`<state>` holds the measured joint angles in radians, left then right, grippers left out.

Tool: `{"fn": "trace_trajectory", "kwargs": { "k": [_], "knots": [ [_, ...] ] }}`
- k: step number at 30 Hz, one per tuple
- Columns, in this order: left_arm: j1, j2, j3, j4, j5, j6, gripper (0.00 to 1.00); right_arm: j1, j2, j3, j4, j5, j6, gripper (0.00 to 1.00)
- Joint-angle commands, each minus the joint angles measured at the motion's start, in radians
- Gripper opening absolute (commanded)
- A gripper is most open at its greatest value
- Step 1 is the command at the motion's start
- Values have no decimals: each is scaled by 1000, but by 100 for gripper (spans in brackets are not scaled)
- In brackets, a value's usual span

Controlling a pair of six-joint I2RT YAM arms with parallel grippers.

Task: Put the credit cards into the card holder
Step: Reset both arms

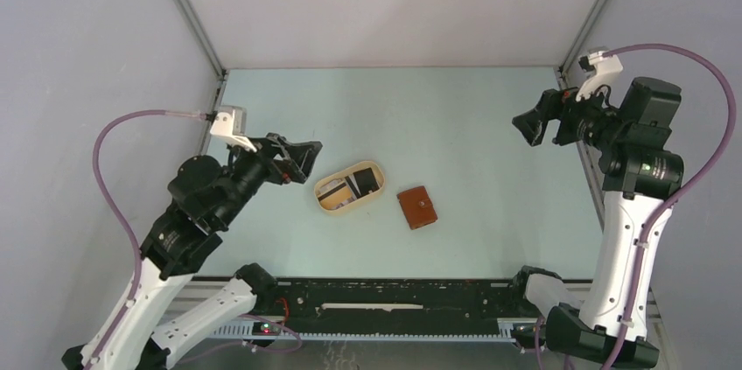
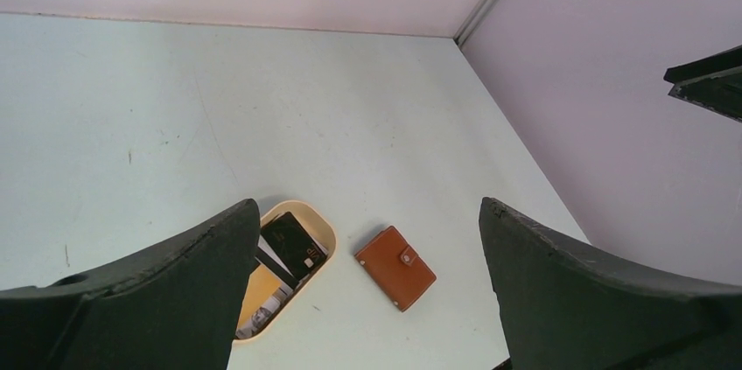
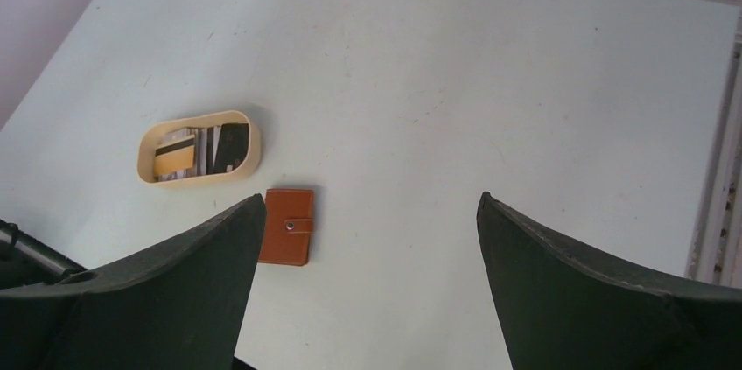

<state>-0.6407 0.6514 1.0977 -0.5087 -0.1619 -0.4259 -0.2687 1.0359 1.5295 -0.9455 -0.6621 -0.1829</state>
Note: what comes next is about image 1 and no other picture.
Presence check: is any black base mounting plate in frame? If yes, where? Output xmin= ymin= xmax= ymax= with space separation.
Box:
xmin=222 ymin=279 xmax=568 ymax=337

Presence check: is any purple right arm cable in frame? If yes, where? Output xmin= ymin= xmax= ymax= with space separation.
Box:
xmin=533 ymin=44 xmax=739 ymax=370

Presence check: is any stack of white cards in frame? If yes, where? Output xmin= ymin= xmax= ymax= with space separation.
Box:
xmin=318 ymin=177 xmax=360 ymax=211

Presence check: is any black gold card in tray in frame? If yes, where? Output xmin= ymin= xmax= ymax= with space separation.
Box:
xmin=353 ymin=168 xmax=380 ymax=197

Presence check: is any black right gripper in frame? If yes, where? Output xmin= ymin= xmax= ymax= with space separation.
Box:
xmin=513 ymin=77 xmax=628 ymax=150

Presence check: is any brown leather card holder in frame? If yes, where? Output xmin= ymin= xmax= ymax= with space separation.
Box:
xmin=396 ymin=185 xmax=438 ymax=230

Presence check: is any beige plastic card tray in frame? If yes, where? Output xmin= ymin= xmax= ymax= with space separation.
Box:
xmin=314 ymin=160 xmax=386 ymax=216

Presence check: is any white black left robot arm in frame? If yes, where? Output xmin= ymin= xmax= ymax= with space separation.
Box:
xmin=62 ymin=133 xmax=323 ymax=369

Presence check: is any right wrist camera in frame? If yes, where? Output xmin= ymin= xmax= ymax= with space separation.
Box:
xmin=576 ymin=47 xmax=624 ymax=101

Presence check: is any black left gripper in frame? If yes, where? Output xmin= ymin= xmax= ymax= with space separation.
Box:
xmin=217 ymin=129 xmax=323 ymax=226

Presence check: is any aluminium frame rail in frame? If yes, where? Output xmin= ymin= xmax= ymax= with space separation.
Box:
xmin=134 ymin=280 xmax=662 ymax=342

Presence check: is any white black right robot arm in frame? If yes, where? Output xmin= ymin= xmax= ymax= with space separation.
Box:
xmin=508 ymin=77 xmax=684 ymax=369

